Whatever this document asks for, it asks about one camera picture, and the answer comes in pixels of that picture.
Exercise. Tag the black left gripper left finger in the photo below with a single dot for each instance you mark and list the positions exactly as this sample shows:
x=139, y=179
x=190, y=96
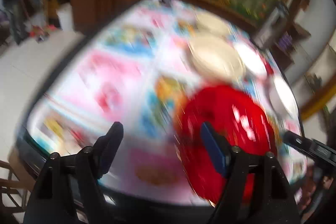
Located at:
x=92, y=162

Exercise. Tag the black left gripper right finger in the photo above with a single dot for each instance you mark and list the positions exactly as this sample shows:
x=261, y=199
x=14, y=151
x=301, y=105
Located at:
x=232, y=163

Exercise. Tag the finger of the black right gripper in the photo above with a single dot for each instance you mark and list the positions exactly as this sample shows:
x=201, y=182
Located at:
x=322, y=155

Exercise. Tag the beige ribbed bowl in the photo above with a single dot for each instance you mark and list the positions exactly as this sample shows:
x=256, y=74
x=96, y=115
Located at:
x=215, y=59

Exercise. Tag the white foam plate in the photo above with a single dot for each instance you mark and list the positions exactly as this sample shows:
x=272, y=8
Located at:
x=282, y=98

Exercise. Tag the wooden chair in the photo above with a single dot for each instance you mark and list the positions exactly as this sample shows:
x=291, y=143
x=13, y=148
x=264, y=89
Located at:
x=10, y=187

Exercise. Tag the colourful fruit tablecloth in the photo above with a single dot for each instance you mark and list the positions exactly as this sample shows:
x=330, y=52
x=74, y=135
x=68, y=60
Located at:
x=136, y=71

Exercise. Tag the white foam bowl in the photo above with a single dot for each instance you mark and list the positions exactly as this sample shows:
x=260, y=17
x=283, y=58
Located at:
x=252, y=60

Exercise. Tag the steel thermos jug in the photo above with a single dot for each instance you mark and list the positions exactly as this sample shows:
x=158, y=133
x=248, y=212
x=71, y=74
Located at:
x=272, y=27

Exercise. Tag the beige bowl on table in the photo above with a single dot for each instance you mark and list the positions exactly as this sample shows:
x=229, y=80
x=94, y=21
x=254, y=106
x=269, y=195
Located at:
x=212, y=23

